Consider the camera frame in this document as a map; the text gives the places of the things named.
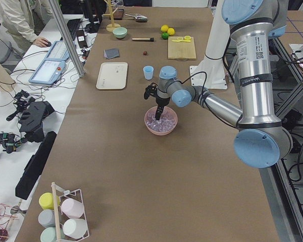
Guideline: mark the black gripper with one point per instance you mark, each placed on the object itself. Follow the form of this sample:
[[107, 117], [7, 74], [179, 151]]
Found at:
[[162, 102]]

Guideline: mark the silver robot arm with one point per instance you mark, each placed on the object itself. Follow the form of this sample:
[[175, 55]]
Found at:
[[261, 140]]

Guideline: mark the pile of clear ice cubes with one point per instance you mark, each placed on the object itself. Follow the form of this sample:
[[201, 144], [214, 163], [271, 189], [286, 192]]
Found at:
[[164, 123]]

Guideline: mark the light blue cup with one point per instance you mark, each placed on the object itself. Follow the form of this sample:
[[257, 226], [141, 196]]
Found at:
[[148, 72]]

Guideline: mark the steel ice scoop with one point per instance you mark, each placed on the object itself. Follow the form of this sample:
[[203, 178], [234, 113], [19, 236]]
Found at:
[[138, 17]]

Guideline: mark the pink cup in rack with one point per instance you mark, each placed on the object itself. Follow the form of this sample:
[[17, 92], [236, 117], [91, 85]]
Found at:
[[72, 208]]

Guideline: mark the white cup in rack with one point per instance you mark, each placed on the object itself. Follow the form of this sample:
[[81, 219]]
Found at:
[[75, 228]]

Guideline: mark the yellow cup in rack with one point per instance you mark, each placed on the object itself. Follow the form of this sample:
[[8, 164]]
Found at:
[[46, 201]]

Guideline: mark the grey cup in rack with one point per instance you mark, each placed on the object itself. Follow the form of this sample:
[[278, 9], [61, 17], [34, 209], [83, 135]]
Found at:
[[46, 218]]

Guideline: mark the mint cup in rack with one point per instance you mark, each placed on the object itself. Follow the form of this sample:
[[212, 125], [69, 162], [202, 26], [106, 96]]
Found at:
[[48, 235]]

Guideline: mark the pink bowl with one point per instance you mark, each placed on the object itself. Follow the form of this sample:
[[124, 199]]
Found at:
[[161, 129]]

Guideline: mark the cream rabbit tray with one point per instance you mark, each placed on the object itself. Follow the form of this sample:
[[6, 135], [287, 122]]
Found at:
[[112, 76]]

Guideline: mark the bamboo cutting board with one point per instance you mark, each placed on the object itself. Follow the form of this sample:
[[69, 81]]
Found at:
[[181, 50]]

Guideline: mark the yellow plastic knife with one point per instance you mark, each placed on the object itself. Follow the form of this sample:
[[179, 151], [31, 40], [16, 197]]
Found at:
[[181, 40]]

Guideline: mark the steel muddler black tip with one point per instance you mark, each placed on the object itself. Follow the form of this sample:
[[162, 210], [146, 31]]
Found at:
[[143, 39]]

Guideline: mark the grey folded cloth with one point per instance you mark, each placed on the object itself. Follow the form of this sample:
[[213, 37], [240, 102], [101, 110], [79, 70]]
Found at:
[[111, 53]]

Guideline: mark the green lime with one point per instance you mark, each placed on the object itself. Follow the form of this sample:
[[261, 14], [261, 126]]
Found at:
[[165, 35]]

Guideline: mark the yellow lemon near board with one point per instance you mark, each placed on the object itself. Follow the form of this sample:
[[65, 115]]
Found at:
[[171, 32]]

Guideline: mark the yellow lemon far left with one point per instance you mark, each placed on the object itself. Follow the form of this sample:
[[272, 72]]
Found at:
[[164, 28]]

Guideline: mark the mint green bowl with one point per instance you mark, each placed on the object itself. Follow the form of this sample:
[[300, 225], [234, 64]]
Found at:
[[120, 32]]

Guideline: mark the wooden mug tree stand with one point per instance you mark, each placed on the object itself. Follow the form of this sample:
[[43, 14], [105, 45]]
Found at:
[[112, 9]]

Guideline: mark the brown wooden box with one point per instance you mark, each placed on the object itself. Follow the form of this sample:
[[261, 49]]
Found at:
[[118, 15]]

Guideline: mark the blue teach pendant near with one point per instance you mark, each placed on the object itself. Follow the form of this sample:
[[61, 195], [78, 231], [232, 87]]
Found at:
[[48, 72]]

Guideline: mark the blue teach pendant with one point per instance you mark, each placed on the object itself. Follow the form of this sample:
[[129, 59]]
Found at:
[[58, 50], [48, 72]]

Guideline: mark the blue teach pendant far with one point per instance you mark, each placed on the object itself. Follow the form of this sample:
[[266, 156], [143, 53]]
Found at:
[[58, 50]]

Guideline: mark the black keyboard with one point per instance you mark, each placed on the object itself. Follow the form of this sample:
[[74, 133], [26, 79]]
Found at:
[[73, 27]]

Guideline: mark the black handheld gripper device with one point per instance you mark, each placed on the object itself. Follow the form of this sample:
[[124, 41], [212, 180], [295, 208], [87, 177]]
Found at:
[[32, 114]]

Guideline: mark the black flat bar device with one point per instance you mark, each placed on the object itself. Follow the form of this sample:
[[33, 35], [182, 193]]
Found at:
[[34, 167]]

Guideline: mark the person in beige clothes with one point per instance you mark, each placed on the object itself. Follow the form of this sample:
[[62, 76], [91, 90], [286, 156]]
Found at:
[[24, 21]]

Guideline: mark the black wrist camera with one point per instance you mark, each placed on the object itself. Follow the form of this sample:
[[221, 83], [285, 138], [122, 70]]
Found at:
[[151, 90]]

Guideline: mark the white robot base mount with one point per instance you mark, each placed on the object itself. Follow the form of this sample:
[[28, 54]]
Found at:
[[210, 71]]

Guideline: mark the aluminium frame post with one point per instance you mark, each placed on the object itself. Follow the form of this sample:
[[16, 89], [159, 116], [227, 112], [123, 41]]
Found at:
[[63, 29]]

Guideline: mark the white wire cup rack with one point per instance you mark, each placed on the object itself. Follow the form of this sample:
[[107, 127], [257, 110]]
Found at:
[[59, 195]]

